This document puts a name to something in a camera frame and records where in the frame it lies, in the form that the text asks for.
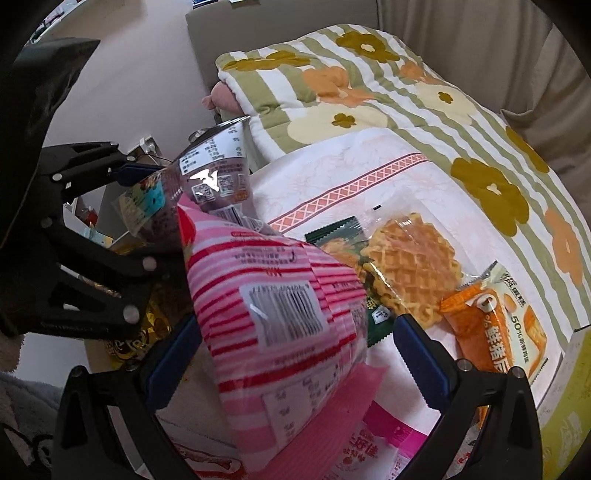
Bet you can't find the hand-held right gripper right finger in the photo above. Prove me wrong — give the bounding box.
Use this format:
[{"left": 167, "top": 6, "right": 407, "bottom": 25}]
[{"left": 392, "top": 314, "right": 543, "bottom": 480}]

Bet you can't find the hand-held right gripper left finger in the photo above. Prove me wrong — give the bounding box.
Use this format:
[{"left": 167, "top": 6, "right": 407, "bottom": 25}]
[{"left": 53, "top": 313, "right": 204, "bottom": 480}]

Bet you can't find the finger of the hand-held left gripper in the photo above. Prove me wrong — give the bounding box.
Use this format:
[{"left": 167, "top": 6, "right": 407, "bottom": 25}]
[
  {"left": 39, "top": 216, "right": 188, "bottom": 340},
  {"left": 39, "top": 142, "right": 160, "bottom": 204}
]

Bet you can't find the orange cake packet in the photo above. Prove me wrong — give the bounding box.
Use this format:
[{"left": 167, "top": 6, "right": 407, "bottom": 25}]
[{"left": 438, "top": 261, "right": 564, "bottom": 388}]

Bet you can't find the purple snack bag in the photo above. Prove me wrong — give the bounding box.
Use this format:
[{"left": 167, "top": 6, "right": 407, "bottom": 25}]
[{"left": 113, "top": 115, "right": 278, "bottom": 252}]

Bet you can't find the clear waffle packet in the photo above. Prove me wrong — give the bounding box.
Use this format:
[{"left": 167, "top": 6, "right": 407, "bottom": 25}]
[{"left": 360, "top": 194, "right": 467, "bottom": 328}]

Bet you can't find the bright pink snack packet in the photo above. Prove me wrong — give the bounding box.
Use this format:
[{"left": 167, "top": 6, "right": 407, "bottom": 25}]
[{"left": 323, "top": 401, "right": 430, "bottom": 480}]

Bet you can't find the pink striped snack bag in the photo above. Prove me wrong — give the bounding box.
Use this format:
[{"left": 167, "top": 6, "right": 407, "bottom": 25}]
[{"left": 178, "top": 191, "right": 389, "bottom": 474}]

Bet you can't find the green cardboard box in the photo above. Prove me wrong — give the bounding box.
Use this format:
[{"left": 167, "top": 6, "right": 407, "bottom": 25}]
[{"left": 538, "top": 323, "right": 591, "bottom": 480}]

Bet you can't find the gold snack packet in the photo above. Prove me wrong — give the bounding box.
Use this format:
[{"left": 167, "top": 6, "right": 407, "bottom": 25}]
[{"left": 104, "top": 286, "right": 185, "bottom": 365}]

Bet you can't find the white red snack packet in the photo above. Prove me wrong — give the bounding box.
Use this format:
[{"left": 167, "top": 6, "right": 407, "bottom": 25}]
[{"left": 157, "top": 406, "right": 245, "bottom": 480}]

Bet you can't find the pink pillow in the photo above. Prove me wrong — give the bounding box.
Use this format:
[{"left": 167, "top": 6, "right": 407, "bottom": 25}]
[{"left": 202, "top": 83, "right": 241, "bottom": 112}]

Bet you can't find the green snack packet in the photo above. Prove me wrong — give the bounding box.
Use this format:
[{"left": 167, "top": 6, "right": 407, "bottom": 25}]
[{"left": 305, "top": 217, "right": 398, "bottom": 347}]

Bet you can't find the grey fuzzy printed clothing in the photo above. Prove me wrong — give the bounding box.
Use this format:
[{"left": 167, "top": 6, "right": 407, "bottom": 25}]
[{"left": 0, "top": 371, "right": 63, "bottom": 480}]

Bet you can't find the white pink-patterned blanket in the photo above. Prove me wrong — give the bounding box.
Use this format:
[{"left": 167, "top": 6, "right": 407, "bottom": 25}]
[{"left": 157, "top": 127, "right": 564, "bottom": 480}]

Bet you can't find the beige headboard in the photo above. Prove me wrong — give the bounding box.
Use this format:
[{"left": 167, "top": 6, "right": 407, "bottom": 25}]
[{"left": 185, "top": 0, "right": 384, "bottom": 97}]

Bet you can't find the floral striped quilt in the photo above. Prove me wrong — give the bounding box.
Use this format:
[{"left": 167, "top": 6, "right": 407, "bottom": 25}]
[{"left": 216, "top": 23, "right": 591, "bottom": 342}]

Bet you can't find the beige curtain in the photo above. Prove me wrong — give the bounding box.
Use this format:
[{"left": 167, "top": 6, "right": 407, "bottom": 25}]
[{"left": 376, "top": 0, "right": 591, "bottom": 174}]

